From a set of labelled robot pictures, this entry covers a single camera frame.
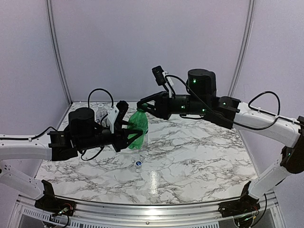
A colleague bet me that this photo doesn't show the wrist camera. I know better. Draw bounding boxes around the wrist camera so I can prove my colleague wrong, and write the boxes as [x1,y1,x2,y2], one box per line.
[107,101,129,133]
[152,66,176,98]

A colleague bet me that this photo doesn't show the aluminium front rail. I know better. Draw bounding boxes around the aluminium front rail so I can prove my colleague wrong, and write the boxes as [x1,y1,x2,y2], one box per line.
[8,192,285,228]

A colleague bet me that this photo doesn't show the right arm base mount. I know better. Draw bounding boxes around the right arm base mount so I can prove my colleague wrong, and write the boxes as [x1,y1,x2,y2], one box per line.
[218,181,260,218]

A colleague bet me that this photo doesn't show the clear bottle blue label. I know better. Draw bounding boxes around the clear bottle blue label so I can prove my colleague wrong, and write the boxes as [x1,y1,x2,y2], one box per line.
[143,129,149,145]

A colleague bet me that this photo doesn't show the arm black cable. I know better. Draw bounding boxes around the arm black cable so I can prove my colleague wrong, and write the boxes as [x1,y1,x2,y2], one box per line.
[87,88,114,107]
[166,75,281,131]

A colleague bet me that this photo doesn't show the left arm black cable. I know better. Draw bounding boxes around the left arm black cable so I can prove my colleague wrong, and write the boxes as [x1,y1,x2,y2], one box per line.
[87,88,114,107]

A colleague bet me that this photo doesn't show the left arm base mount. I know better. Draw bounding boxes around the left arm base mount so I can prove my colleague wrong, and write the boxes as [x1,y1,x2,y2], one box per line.
[34,180,76,217]

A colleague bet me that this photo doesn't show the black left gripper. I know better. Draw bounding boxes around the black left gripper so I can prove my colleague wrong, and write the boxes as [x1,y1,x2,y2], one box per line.
[77,121,143,153]

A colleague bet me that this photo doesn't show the green plastic bottle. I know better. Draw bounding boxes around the green plastic bottle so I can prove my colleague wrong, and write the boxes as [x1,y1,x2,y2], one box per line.
[127,108,148,150]

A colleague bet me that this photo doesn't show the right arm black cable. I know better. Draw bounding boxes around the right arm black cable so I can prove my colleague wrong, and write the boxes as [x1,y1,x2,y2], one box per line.
[166,75,281,131]

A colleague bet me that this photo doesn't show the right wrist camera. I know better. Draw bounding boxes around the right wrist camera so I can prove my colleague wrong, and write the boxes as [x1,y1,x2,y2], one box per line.
[152,66,176,98]

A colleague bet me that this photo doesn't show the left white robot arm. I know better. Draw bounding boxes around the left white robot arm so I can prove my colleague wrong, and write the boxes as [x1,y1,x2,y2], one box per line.
[0,107,145,211]

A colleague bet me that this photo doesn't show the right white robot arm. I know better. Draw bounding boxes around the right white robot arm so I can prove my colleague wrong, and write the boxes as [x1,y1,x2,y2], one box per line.
[137,66,304,213]

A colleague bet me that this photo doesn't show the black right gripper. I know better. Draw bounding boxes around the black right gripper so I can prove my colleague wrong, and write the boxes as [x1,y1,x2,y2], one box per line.
[137,91,209,120]

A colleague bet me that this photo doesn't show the clear bottle white cap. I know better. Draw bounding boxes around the clear bottle white cap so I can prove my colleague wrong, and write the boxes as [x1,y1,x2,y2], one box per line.
[95,104,108,127]

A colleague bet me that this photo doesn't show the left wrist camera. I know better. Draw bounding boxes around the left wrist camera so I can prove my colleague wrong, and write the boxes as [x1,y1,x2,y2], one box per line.
[107,101,129,133]

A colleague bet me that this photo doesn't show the green bottle cap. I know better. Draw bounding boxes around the green bottle cap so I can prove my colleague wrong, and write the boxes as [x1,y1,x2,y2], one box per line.
[137,103,148,113]

